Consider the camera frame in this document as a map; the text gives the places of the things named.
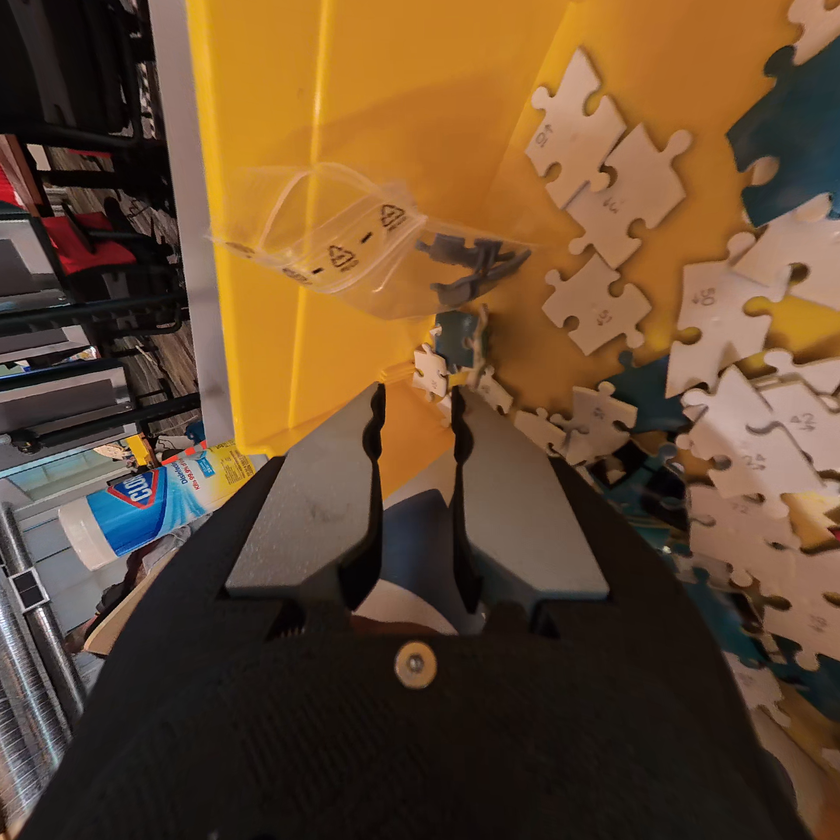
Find clear plastic zip bag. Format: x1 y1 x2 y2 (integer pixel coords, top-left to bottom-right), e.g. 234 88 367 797
206 161 536 322

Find blue white puzzle ball section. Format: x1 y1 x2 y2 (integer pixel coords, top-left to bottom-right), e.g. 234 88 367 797
351 489 487 637

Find disinfecting wipes canister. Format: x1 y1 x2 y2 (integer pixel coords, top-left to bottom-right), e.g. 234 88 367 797
58 441 257 572

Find silver flexible duct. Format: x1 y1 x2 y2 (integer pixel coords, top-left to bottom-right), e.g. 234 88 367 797
0 502 89 818

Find pile of puzzle pieces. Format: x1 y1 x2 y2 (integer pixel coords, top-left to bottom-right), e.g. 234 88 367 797
410 0 840 731

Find grey plastic stand parts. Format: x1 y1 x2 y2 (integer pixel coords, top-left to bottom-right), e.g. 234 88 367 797
415 233 534 309

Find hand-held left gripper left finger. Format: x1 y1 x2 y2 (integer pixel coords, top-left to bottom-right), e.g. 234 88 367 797
224 382 388 611

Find yellow plastic bin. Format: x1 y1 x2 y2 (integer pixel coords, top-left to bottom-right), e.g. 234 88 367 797
185 0 840 756

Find red chair back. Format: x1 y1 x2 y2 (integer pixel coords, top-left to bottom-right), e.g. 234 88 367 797
39 210 137 278

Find tan cardboard sheet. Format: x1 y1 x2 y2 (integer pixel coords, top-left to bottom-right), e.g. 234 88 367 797
84 577 161 657

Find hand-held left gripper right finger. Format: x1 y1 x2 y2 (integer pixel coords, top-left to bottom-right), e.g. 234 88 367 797
448 388 611 618

